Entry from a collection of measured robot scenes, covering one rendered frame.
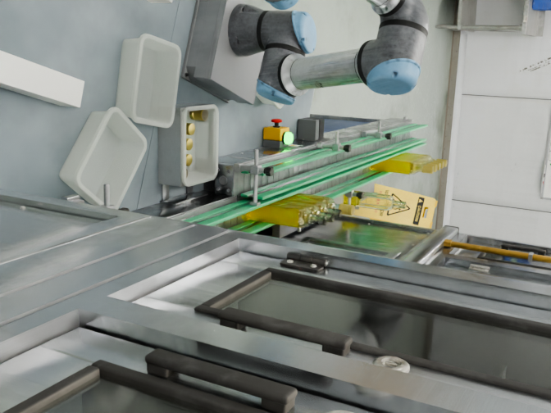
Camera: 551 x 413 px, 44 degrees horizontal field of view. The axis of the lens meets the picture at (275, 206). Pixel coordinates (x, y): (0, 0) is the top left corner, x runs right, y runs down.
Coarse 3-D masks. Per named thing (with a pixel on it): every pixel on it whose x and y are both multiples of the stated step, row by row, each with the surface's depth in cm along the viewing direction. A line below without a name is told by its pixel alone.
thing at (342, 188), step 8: (360, 176) 295; (368, 176) 298; (376, 176) 296; (344, 184) 277; (352, 184) 277; (360, 184) 277; (320, 192) 260; (328, 192) 262; (336, 192) 261; (344, 192) 263; (240, 224) 210; (248, 224) 210; (256, 224) 212; (264, 224) 211; (272, 224) 213; (248, 232) 201; (256, 232) 204
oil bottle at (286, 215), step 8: (264, 208) 210; (272, 208) 209; (280, 208) 208; (288, 208) 207; (296, 208) 207; (304, 208) 207; (248, 216) 213; (256, 216) 212; (264, 216) 211; (272, 216) 209; (280, 216) 208; (288, 216) 207; (296, 216) 205; (304, 216) 204; (280, 224) 208; (288, 224) 207; (296, 224) 206; (304, 224) 205
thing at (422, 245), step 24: (336, 240) 243; (360, 240) 244; (384, 240) 244; (408, 240) 245; (432, 240) 234; (456, 240) 243; (480, 240) 249; (504, 240) 245; (432, 264) 215; (456, 264) 222; (480, 264) 218; (504, 264) 218; (528, 264) 225
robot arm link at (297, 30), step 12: (276, 12) 192; (288, 12) 190; (300, 12) 189; (264, 24) 191; (276, 24) 190; (288, 24) 188; (300, 24) 187; (312, 24) 193; (264, 36) 192; (276, 36) 189; (288, 36) 188; (300, 36) 187; (312, 36) 193; (288, 48) 188; (300, 48) 189; (312, 48) 193
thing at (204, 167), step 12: (192, 108) 187; (204, 108) 193; (216, 108) 198; (192, 120) 200; (216, 120) 199; (204, 132) 201; (216, 132) 200; (204, 144) 202; (216, 144) 201; (192, 156) 203; (204, 156) 203; (216, 156) 202; (192, 168) 204; (204, 168) 204; (216, 168) 203; (192, 180) 194; (204, 180) 198
